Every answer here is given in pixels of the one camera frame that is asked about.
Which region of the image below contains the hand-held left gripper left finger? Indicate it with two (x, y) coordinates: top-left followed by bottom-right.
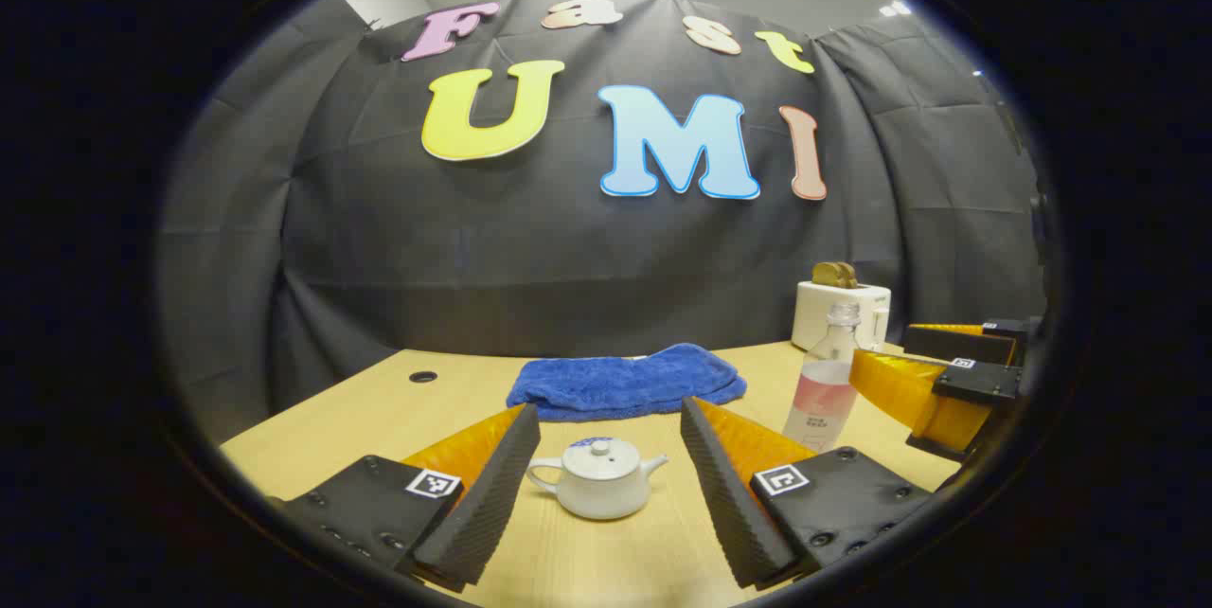
(270, 402), (542, 593)

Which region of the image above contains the white toaster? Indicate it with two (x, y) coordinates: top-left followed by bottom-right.
(792, 281), (892, 352)

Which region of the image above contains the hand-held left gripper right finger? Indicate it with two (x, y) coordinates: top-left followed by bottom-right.
(680, 397), (938, 590)

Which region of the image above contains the blue towel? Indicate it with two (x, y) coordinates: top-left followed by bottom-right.
(506, 343), (748, 423)

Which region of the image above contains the white ceramic teacup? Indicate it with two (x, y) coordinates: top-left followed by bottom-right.
(527, 453), (668, 521)

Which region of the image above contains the clear water bottle pink label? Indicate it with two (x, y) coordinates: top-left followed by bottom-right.
(782, 302), (863, 454)

